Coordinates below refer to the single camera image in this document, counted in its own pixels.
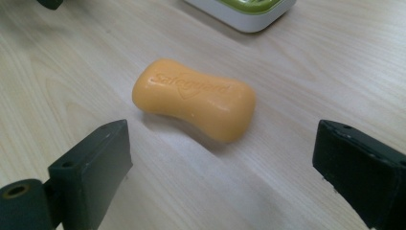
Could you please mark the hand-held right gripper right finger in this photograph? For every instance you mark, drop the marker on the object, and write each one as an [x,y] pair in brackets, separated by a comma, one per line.
[360,169]

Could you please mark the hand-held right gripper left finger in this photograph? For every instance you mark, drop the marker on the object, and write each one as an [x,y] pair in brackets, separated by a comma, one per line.
[92,166]

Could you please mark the orange soap bar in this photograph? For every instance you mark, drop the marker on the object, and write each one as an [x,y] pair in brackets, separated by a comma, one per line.
[194,99]

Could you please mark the white and green soap dish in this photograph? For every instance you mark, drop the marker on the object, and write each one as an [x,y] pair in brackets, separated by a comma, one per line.
[245,12]

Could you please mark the dark object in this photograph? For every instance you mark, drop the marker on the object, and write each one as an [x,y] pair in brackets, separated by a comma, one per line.
[50,3]

